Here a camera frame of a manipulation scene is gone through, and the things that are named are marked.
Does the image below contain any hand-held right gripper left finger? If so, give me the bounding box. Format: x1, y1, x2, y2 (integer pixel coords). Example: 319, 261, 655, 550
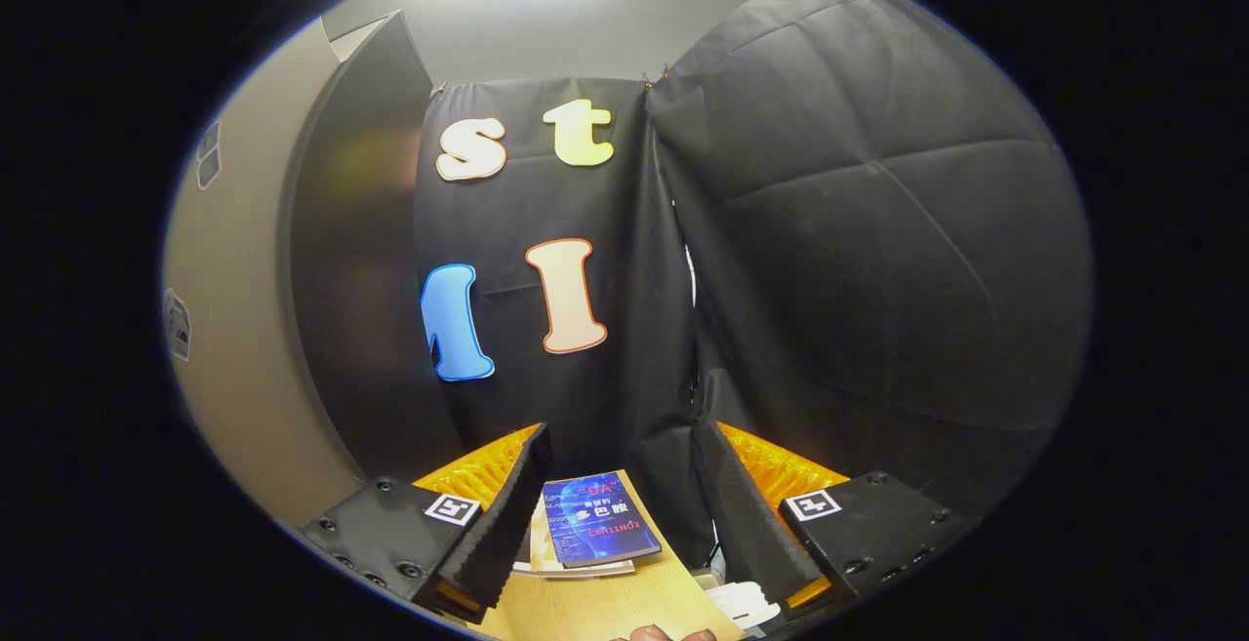
298, 423, 553, 622

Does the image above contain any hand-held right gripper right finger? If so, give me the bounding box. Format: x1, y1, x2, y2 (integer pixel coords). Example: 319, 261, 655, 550
691, 417, 977, 613

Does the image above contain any grey shoe cabinet body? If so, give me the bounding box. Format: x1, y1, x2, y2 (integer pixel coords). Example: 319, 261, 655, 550
281, 10, 469, 481

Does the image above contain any white plastic item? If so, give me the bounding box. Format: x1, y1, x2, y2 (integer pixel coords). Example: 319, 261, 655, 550
701, 571, 784, 628

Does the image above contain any blue book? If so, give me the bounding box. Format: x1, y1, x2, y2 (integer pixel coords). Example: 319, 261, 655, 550
543, 471, 663, 568

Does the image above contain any black backdrop cloth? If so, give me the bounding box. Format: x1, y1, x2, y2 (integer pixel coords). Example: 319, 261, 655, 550
415, 0, 1094, 569

